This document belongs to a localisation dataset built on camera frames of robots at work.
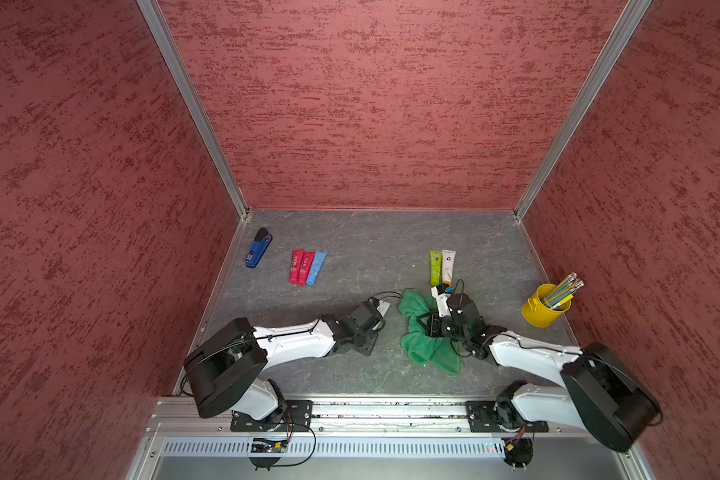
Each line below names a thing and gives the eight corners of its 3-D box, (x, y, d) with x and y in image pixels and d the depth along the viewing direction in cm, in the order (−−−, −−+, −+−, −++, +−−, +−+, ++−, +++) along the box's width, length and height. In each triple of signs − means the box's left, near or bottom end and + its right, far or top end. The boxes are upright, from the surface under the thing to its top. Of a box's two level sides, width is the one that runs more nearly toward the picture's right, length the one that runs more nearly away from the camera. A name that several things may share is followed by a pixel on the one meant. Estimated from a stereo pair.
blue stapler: (246, 266, 106) (243, 260, 103) (262, 234, 116) (260, 227, 113) (259, 268, 105) (255, 262, 102) (274, 235, 115) (271, 228, 112)
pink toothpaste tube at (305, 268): (296, 286, 101) (295, 282, 99) (305, 254, 109) (304, 250, 108) (306, 286, 101) (305, 283, 99) (314, 255, 109) (313, 251, 107)
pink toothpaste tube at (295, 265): (287, 284, 101) (286, 281, 100) (294, 251, 110) (293, 248, 109) (298, 284, 101) (297, 281, 100) (304, 251, 110) (303, 248, 109)
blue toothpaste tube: (304, 284, 101) (303, 280, 99) (317, 253, 110) (316, 249, 108) (314, 286, 101) (313, 282, 99) (327, 255, 109) (326, 251, 107)
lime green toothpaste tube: (430, 285, 102) (431, 281, 100) (430, 253, 110) (431, 250, 109) (441, 286, 101) (443, 283, 100) (441, 255, 110) (442, 251, 108)
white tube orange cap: (441, 283, 102) (443, 280, 100) (442, 253, 111) (443, 249, 109) (454, 285, 102) (455, 281, 100) (453, 255, 110) (455, 251, 108)
